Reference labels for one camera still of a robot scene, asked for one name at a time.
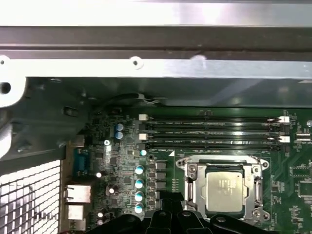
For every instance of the silver CPU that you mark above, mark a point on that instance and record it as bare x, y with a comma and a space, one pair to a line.
224, 192

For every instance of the blue serial port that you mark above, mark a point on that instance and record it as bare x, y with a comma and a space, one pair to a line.
81, 162

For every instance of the silver network port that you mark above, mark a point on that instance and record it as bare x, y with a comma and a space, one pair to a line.
78, 193

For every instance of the green motherboard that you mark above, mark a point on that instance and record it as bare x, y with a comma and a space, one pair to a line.
287, 200

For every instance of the CPU socket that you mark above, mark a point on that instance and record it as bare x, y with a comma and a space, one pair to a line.
223, 163

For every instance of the black PC case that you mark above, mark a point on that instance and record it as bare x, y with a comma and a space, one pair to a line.
156, 68

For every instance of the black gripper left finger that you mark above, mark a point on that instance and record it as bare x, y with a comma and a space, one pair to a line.
162, 221

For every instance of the metal socket cover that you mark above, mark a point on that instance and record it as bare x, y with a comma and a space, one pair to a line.
200, 195

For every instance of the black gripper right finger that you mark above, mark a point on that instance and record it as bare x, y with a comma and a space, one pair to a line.
189, 223

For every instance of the silver USB port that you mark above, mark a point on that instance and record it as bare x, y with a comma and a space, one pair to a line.
76, 217

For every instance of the black-clipped RAM slot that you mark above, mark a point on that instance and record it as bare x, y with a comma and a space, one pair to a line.
219, 146
219, 128

